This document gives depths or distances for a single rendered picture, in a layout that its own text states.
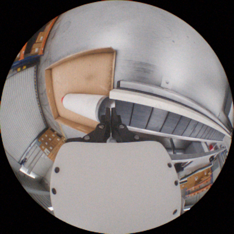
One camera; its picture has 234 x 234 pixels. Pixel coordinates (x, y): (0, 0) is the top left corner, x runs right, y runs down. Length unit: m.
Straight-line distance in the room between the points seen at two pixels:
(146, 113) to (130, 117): 0.04
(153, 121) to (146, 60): 0.14
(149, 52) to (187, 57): 0.11
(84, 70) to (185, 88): 0.28
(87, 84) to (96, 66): 0.06
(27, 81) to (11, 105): 1.06
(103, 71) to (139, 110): 0.13
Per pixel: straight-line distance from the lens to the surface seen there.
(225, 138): 0.69
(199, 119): 0.18
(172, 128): 0.20
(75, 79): 0.26
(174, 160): 0.15
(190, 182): 2.48
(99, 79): 0.21
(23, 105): 3.57
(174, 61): 0.22
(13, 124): 3.72
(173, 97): 0.16
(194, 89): 0.26
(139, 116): 0.16
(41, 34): 3.18
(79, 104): 0.16
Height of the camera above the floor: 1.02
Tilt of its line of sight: 55 degrees down
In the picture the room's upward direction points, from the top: 154 degrees counter-clockwise
